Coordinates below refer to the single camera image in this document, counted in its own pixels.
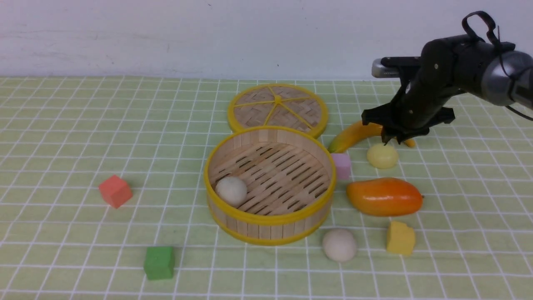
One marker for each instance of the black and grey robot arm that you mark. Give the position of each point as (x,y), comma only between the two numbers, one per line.
(496,73)

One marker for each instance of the pink foam cube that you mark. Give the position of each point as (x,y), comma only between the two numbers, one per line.
(343,166)

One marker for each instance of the white bun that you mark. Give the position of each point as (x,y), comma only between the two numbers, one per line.
(232,190)
(339,245)

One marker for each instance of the orange toy mango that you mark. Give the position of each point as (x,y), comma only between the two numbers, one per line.
(385,197)

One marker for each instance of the green foam cube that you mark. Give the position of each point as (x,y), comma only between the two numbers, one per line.
(159,263)

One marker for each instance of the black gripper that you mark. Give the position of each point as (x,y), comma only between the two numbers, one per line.
(420,102)

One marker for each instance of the green checkered tablecloth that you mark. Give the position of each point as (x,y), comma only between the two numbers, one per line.
(61,137)

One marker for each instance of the red foam cube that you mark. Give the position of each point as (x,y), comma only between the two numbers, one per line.
(115,191)

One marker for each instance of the pale yellow bun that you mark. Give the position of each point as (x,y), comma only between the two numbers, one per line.
(382,156)

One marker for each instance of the woven bamboo steamer lid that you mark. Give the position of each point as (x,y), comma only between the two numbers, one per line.
(277,104)

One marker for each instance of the yellow foam block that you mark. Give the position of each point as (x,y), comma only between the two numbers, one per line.
(400,238)

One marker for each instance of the yellow toy banana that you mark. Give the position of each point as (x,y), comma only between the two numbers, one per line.
(352,135)

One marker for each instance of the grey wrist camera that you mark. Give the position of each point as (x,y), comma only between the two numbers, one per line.
(394,67)

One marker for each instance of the bamboo steamer tray yellow rim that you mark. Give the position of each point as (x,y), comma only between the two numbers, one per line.
(290,178)

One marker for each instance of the white bun front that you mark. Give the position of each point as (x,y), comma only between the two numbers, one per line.
(339,245)

